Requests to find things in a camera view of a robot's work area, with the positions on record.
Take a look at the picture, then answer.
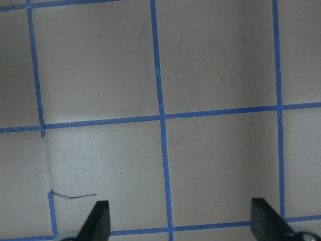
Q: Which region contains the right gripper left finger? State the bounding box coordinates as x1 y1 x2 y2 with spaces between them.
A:
76 200 111 241

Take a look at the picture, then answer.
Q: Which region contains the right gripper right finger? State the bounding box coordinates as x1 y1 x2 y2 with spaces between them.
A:
250 198 296 241

